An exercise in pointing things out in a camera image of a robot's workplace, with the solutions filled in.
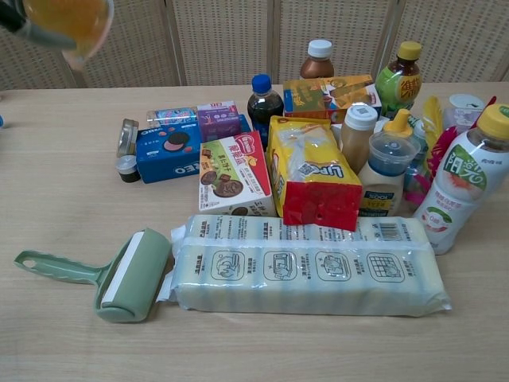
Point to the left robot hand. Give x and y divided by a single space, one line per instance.
16 18

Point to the clear pack blue pink print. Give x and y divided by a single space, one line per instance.
173 115

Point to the small dark bottle grey cap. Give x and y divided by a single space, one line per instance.
128 170

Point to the blue Oreo box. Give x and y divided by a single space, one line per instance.
171 151

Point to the rattan folding screen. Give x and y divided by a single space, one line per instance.
222 40

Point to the purple snack box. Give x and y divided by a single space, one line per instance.
218 119

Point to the cola bottle blue cap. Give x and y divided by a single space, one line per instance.
263 107

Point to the white green cookie box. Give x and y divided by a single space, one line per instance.
232 175

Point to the green lint roller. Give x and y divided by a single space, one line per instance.
133 274

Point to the brown bottle white cap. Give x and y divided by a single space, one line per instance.
317 63

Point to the orange yellow snack box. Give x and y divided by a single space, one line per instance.
318 95

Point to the yellow cracker pack red end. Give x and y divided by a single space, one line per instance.
310 171

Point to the milk tea bottle white cap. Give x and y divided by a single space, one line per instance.
358 135

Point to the plastic-wrapped sponge pack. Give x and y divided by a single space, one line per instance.
302 270

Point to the green tea bottle yellow cap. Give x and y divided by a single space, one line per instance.
399 85

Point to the squeeze bottle yellow nozzle cap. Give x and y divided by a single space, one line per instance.
399 123

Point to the mayonnaise bottle clear cap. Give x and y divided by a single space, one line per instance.
383 179

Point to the clear blue plastic bottle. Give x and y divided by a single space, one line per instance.
420 151

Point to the colourful feather duster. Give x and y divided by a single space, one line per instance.
433 119

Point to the clear cup white lid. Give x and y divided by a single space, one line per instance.
463 109

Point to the white drink bottle yellow cap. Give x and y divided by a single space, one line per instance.
457 183

